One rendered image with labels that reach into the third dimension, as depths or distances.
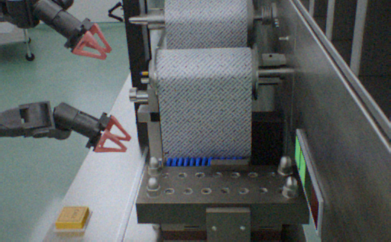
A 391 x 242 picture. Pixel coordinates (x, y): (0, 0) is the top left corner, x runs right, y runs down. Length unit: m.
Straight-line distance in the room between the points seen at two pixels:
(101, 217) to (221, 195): 0.36
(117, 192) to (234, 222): 0.42
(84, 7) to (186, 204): 6.12
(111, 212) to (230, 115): 0.42
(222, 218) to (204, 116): 0.27
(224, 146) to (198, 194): 0.18
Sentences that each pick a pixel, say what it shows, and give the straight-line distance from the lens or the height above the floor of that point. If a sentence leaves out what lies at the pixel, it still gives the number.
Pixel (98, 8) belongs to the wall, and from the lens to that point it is 7.01.
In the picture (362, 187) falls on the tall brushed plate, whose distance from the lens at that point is 0.56.
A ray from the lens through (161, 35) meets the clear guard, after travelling 2.19.
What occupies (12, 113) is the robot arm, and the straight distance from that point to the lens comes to 1.21.
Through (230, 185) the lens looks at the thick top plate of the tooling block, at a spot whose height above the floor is 1.03.
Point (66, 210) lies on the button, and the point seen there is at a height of 0.92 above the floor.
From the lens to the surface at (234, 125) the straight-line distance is 1.18.
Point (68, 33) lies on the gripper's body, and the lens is 1.20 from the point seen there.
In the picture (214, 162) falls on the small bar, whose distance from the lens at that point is 1.18.
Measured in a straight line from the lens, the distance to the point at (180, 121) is 1.18.
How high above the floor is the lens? 1.66
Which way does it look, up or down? 25 degrees down
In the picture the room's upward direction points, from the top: 3 degrees counter-clockwise
